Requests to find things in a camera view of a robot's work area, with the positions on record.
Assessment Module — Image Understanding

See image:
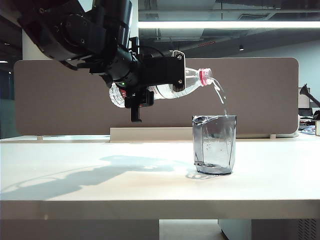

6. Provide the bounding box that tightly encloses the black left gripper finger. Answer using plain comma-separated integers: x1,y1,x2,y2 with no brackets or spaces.
128,36,140,57
124,91,155,123

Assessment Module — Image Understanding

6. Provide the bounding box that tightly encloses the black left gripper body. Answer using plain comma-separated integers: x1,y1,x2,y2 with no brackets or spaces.
136,53,186,93

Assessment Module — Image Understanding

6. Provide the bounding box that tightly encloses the clear water bottle red label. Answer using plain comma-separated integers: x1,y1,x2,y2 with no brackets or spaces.
108,66,213,109

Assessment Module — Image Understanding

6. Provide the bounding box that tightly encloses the transparent grey faceted mug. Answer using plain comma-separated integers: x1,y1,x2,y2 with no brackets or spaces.
192,115,238,176

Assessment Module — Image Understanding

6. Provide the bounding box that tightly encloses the long white ceiling light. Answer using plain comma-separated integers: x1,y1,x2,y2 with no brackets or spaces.
138,21,320,29

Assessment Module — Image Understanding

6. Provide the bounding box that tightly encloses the white computer monitor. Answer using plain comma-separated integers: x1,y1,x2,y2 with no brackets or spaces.
298,87,311,110

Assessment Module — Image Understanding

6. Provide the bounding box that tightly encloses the grey under-desk cabinet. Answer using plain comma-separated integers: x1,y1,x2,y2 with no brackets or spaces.
217,219,320,240

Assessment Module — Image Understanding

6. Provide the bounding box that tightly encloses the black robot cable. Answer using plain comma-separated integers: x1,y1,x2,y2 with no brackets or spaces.
138,45,171,59

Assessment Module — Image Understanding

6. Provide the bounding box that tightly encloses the beige cable outlet lid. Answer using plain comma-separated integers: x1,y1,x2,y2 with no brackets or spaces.
109,127,195,141

